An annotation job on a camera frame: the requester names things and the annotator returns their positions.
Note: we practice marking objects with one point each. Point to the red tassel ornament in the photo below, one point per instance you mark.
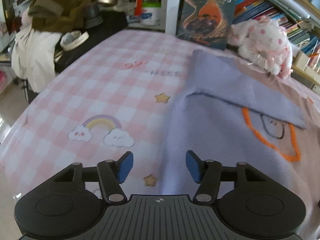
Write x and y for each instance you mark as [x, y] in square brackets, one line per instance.
[138, 7]

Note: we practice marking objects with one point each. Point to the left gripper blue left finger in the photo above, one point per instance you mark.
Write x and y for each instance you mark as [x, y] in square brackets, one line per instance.
[111, 175]

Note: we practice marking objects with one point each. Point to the white smart watch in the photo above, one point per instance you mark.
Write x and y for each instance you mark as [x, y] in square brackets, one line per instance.
[72, 40]

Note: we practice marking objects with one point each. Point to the olive brown jacket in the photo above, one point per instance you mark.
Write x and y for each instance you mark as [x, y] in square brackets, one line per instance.
[57, 16]

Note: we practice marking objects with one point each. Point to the pink checkered cartoon table mat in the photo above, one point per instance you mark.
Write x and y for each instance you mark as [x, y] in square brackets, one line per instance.
[116, 98]

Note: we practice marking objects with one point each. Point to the white cloth garment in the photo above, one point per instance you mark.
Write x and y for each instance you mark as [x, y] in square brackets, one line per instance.
[33, 57]

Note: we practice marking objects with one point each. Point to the white pink plush bunny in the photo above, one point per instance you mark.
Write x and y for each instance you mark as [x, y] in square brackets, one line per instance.
[263, 42]

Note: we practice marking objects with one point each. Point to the Harry Potter book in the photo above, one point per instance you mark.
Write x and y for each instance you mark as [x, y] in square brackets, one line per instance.
[206, 22]

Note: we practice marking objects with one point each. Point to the white green-lid jar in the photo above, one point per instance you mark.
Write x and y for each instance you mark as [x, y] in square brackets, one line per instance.
[151, 14]

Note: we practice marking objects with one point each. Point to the purple and pink knit sweater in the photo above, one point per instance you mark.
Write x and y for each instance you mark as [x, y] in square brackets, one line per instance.
[229, 113]

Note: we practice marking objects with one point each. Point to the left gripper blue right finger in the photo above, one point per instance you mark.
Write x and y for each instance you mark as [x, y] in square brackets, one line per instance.
[207, 175]

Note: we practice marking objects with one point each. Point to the white wooden bookshelf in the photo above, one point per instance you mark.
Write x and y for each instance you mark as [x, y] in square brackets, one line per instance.
[303, 36]

